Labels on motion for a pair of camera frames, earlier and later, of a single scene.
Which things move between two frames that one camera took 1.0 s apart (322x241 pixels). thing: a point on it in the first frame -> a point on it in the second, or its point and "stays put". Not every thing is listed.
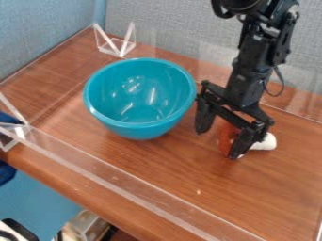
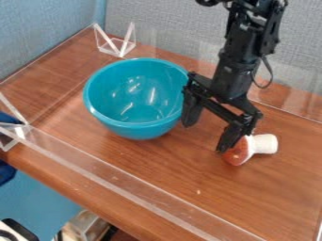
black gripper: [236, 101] -> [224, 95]
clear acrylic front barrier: [123, 182] stays put
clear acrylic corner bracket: [116, 46] stays put
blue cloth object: [8, 167] stays put
